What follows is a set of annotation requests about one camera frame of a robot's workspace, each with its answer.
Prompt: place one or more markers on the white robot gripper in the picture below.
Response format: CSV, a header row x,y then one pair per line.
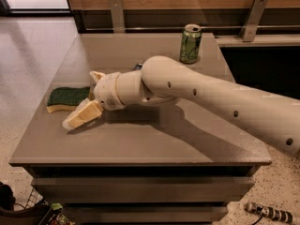
x,y
105,92

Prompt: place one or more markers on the green and yellow sponge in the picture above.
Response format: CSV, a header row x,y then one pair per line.
x,y
66,98

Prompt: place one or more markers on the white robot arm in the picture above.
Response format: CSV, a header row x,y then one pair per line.
x,y
272,118

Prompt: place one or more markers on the dark blue snack wrapper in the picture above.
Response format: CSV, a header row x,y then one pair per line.
x,y
138,66

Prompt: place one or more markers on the grey drawer cabinet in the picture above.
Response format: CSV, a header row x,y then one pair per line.
x,y
175,164

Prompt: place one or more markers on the green soda can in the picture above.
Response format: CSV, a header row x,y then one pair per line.
x,y
190,43

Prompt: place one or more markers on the black white striped tool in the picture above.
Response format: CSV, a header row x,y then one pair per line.
x,y
272,213

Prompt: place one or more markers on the left metal bracket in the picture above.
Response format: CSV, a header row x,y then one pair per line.
x,y
117,14

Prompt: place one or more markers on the metal bracket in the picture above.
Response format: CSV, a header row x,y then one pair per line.
x,y
117,14
249,29

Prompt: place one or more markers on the metal rail on wall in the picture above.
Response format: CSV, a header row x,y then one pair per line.
x,y
225,29

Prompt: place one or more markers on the right metal bracket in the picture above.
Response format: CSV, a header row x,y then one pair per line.
x,y
249,29

